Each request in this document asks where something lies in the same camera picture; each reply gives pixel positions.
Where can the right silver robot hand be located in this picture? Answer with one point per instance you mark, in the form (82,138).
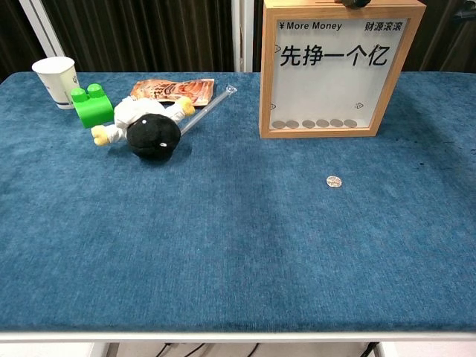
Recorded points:
(353,3)

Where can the orange snack pouch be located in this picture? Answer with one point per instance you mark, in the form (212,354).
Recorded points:
(175,89)

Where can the plush doll with black head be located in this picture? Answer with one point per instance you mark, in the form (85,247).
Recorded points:
(148,126)

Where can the green toy building block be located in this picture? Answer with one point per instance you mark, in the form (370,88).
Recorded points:
(93,109)

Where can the white partition post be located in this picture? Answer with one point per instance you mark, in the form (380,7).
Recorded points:
(241,33)
(41,26)

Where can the wooden coin bank box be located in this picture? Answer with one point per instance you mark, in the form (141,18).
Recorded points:
(267,74)

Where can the blue table cloth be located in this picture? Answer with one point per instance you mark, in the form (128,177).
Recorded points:
(223,241)

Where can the white paper cup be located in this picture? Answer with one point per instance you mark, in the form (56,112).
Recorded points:
(56,82)

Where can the silver coin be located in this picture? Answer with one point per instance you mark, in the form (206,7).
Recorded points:
(350,123)
(334,181)
(323,122)
(336,122)
(292,123)
(277,125)
(308,123)

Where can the clear glass tube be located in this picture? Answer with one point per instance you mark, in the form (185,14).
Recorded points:
(208,108)

